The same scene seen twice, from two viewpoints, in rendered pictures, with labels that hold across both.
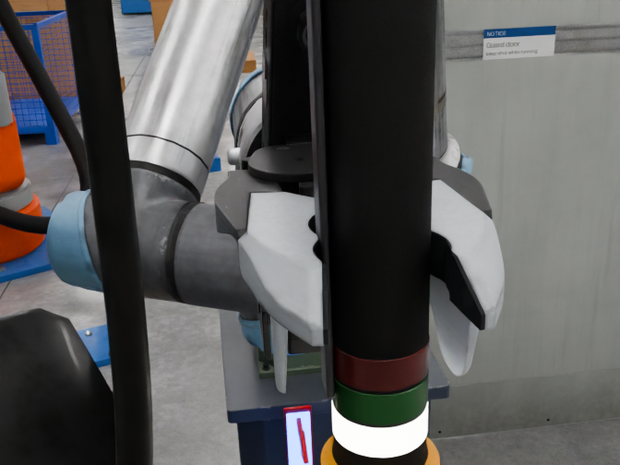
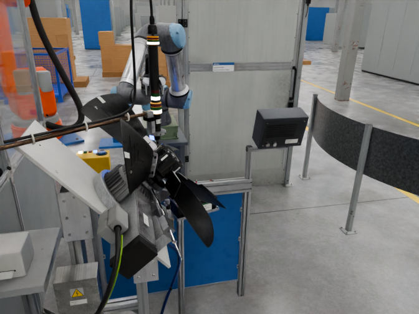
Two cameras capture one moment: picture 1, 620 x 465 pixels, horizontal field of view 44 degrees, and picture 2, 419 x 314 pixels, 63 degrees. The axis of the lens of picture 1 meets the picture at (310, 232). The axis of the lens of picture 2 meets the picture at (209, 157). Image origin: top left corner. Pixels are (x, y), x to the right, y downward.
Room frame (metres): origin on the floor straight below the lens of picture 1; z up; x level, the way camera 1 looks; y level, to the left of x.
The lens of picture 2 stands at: (-1.09, -0.07, 1.72)
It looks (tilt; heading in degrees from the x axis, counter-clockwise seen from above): 23 degrees down; 353
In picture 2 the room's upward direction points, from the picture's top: 1 degrees clockwise
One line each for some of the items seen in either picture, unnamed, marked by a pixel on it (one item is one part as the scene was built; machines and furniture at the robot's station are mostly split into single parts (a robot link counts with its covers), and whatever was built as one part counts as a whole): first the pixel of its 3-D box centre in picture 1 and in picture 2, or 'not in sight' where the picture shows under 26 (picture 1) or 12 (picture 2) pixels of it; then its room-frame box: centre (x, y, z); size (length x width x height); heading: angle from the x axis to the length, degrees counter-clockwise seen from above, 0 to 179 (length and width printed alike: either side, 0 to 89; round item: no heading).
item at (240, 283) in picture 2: not in sight; (243, 245); (0.64, -0.51, 0.39); 0.04 x 0.04 x 0.78; 6
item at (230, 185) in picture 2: not in sight; (173, 191); (0.60, -0.08, 0.82); 0.90 x 0.04 x 0.08; 96
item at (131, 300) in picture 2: not in sight; (115, 306); (0.07, 0.18, 0.56); 0.19 x 0.04 x 0.04; 96
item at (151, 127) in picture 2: not in sight; (154, 121); (0.22, -0.01, 1.33); 0.09 x 0.07 x 0.10; 131
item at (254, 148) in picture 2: not in sight; (266, 147); (0.66, -0.61, 1.04); 0.24 x 0.03 x 0.03; 96
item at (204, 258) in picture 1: (269, 264); (146, 97); (0.50, 0.03, 1.37); 0.11 x 0.08 x 0.11; 72
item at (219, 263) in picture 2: not in sight; (174, 247); (0.60, -0.08, 0.45); 0.82 x 0.02 x 0.66; 96
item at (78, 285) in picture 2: not in sight; (80, 294); (-0.04, 0.29, 0.73); 0.15 x 0.09 x 0.22; 96
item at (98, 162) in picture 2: not in sight; (93, 163); (0.55, 0.31, 1.02); 0.16 x 0.10 x 0.11; 96
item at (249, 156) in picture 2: not in sight; (248, 162); (0.64, -0.51, 0.96); 0.03 x 0.03 x 0.20; 6
